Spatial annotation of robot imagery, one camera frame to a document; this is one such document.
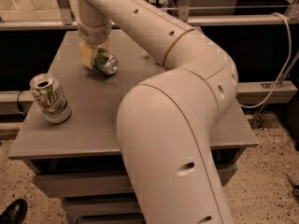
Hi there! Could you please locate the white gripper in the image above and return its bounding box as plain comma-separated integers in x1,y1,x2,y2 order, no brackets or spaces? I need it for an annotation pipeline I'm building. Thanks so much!
78,20,111,69

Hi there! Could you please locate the green soda can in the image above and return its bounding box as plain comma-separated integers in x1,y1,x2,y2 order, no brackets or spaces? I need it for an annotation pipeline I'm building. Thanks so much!
94,49,119,76

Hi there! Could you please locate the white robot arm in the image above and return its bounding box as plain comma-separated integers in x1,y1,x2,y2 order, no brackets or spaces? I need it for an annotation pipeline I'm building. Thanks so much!
80,0,238,224

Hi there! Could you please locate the white 7up can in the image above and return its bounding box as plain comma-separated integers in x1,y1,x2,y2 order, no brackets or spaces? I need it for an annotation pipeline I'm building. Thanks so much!
30,74,72,124

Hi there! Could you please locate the metal railing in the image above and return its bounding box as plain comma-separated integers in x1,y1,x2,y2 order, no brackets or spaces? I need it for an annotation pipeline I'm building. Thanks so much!
0,0,298,33

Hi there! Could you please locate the grey drawer cabinet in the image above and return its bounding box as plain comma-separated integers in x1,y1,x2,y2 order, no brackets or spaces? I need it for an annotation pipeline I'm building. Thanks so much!
7,28,260,224

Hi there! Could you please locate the top grey drawer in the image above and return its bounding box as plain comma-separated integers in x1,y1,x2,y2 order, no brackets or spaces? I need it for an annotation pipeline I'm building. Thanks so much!
32,162,239,199

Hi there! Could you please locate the grey drawer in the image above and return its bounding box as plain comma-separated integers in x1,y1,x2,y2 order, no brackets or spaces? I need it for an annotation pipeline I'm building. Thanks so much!
78,214,145,224
62,197,140,217
32,162,239,199

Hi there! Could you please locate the middle grey drawer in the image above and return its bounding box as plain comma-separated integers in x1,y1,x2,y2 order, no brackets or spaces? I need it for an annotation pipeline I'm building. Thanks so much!
62,197,140,217

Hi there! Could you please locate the bottom grey drawer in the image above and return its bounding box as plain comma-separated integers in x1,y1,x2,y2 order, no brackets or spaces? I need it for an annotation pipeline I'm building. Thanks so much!
78,214,145,224

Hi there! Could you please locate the black leather shoe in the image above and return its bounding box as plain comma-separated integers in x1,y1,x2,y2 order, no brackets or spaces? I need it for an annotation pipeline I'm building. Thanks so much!
0,199,28,224

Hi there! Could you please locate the dark object on floor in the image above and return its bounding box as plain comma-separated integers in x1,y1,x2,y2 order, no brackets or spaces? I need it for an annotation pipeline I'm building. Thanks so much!
286,174,299,197

